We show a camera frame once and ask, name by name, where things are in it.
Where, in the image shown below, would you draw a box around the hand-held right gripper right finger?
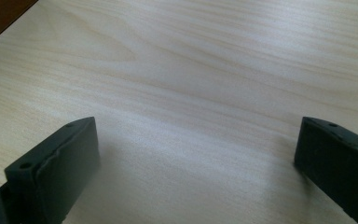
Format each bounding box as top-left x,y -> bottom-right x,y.
294,116 -> 358,224

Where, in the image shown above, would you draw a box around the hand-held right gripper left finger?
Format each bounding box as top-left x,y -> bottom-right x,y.
0,116 -> 101,224

